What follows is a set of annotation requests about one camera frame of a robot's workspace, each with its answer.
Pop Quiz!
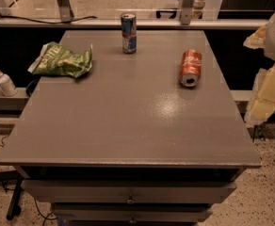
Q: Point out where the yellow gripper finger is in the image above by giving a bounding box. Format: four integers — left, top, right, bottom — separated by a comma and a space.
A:
243, 24, 267, 49
244, 64, 275, 126

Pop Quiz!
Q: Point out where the green jalapeno chip bag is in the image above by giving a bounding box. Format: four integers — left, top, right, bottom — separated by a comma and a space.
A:
28, 41, 92, 78

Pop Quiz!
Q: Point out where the orange soda can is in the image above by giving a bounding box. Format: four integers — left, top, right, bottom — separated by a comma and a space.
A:
179, 49, 202, 87

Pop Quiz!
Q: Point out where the blue silver energy drink can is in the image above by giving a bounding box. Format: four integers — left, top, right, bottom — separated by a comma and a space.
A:
121, 12, 137, 54

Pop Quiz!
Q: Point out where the grey drawer cabinet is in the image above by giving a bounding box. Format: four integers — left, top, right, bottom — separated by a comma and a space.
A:
0, 30, 261, 226

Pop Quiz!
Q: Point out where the lower grey drawer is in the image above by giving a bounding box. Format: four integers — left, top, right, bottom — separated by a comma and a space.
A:
51, 203, 212, 223

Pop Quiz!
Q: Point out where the grey drawer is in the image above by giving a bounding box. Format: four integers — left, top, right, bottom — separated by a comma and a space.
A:
51, 203, 212, 223
22, 180, 236, 204

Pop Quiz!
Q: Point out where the upper grey drawer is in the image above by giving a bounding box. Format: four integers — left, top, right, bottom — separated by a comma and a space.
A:
22, 180, 236, 204

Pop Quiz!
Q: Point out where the white pump bottle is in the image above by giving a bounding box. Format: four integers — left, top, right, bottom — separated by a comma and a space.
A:
0, 71, 17, 97

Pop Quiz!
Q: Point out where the black stand leg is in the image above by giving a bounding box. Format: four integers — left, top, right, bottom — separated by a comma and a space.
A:
7, 175, 23, 220

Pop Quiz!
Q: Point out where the right metal bracket post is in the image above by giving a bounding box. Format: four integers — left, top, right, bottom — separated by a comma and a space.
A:
180, 0, 194, 25

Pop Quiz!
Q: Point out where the metal bracket post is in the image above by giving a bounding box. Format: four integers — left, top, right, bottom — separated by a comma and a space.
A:
180, 0, 194, 25
57, 0, 74, 23

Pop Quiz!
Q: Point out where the left metal bracket post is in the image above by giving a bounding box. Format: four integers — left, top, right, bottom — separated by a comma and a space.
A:
57, 0, 74, 23

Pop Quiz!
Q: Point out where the black cable on rail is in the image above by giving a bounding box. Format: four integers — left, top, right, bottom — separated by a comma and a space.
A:
0, 13, 98, 25

